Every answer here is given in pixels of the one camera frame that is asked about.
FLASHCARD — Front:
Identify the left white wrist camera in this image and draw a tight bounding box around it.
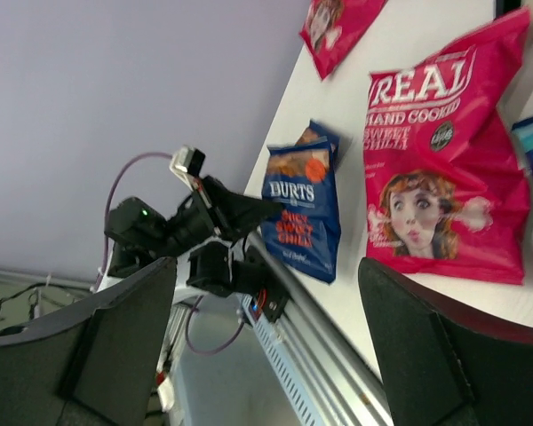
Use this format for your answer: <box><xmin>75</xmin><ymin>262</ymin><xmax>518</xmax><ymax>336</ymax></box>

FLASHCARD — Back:
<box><xmin>169</xmin><ymin>146</ymin><xmax>206</xmax><ymax>189</ymax></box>

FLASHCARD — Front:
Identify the aluminium mounting rail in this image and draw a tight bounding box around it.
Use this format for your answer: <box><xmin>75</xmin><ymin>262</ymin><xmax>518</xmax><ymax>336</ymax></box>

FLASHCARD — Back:
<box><xmin>249</xmin><ymin>233</ymin><xmax>394</xmax><ymax>425</ymax></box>

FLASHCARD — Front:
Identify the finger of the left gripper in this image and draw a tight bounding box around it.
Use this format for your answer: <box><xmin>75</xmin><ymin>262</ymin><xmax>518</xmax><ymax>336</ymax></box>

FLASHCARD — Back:
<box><xmin>212</xmin><ymin>178</ymin><xmax>283</xmax><ymax>238</ymax></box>

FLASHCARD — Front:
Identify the blue burts chilli bag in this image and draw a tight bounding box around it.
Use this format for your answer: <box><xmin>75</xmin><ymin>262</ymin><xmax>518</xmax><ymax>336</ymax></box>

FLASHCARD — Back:
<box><xmin>296</xmin><ymin>119</ymin><xmax>340</xmax><ymax>166</ymax></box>
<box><xmin>261</xmin><ymin>139</ymin><xmax>341</xmax><ymax>284</ymax></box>

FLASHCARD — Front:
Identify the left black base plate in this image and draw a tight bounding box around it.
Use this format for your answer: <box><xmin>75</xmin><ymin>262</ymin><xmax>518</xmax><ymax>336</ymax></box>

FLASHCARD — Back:
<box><xmin>250</xmin><ymin>264</ymin><xmax>290</xmax><ymax>323</ymax></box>

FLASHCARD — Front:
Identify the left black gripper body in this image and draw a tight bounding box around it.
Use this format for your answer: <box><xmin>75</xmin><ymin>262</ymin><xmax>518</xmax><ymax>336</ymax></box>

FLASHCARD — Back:
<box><xmin>163</xmin><ymin>191</ymin><xmax>219</xmax><ymax>257</ymax></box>

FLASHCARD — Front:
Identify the pink Real chips bag far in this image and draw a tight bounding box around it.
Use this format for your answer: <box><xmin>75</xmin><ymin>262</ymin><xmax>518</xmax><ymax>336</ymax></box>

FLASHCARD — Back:
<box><xmin>299</xmin><ymin>0</ymin><xmax>386</xmax><ymax>81</ymax></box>

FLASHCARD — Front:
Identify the blue Burts chilli bag right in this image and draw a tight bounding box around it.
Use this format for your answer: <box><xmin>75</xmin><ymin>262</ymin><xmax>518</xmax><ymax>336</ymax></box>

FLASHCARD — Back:
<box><xmin>261</xmin><ymin>139</ymin><xmax>341</xmax><ymax>284</ymax></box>

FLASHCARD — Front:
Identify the pink real chips bag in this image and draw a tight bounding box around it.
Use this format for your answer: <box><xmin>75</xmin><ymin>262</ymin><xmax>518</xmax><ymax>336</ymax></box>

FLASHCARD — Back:
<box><xmin>299</xmin><ymin>0</ymin><xmax>386</xmax><ymax>81</ymax></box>
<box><xmin>362</xmin><ymin>8</ymin><xmax>531</xmax><ymax>285</ymax></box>

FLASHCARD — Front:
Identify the blue Burts chilli bag left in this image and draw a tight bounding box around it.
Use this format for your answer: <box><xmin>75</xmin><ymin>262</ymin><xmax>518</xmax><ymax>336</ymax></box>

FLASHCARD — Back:
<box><xmin>296</xmin><ymin>119</ymin><xmax>340</xmax><ymax>166</ymax></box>

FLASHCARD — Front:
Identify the pink Real chips bag centre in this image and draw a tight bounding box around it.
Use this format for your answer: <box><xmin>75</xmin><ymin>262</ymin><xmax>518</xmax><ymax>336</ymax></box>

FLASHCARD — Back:
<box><xmin>362</xmin><ymin>8</ymin><xmax>531</xmax><ymax>285</ymax></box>

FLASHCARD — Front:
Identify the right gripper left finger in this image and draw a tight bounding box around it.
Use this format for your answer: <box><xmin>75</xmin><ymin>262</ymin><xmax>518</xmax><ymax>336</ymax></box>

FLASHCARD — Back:
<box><xmin>0</xmin><ymin>257</ymin><xmax>177</xmax><ymax>425</ymax></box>

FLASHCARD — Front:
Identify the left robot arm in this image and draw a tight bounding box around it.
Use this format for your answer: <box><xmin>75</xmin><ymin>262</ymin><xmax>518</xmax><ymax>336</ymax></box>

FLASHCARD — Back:
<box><xmin>103</xmin><ymin>176</ymin><xmax>289</xmax><ymax>323</ymax></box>

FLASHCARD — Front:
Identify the white slotted cable duct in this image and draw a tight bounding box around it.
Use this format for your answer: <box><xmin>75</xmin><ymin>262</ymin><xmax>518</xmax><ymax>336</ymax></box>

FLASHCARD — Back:
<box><xmin>238</xmin><ymin>296</ymin><xmax>323</xmax><ymax>426</ymax></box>

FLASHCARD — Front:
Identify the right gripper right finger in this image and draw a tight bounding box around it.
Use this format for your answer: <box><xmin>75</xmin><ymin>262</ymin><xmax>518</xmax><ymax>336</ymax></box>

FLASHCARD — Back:
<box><xmin>358</xmin><ymin>257</ymin><xmax>533</xmax><ymax>425</ymax></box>

